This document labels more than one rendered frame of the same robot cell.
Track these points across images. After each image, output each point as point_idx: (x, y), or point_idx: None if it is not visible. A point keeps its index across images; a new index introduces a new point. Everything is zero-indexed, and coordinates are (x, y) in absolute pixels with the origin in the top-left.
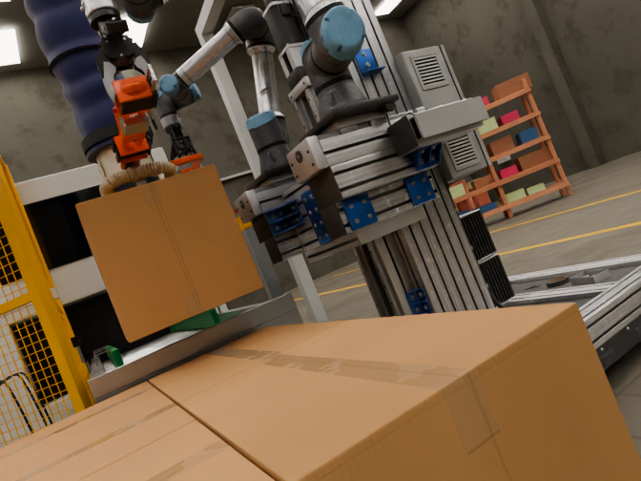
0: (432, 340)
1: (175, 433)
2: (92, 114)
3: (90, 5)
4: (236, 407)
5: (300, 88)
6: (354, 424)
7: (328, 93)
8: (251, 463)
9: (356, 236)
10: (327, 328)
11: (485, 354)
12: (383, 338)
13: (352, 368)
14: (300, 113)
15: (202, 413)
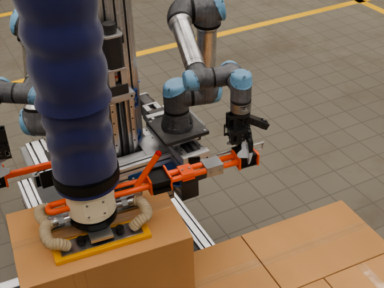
0: (331, 221)
1: (333, 282)
2: (113, 156)
3: (250, 108)
4: (328, 266)
5: (126, 98)
6: (374, 239)
7: (187, 116)
8: (378, 256)
9: (172, 194)
10: (244, 242)
11: (358, 217)
12: (307, 228)
13: (331, 237)
14: (114, 113)
15: (319, 276)
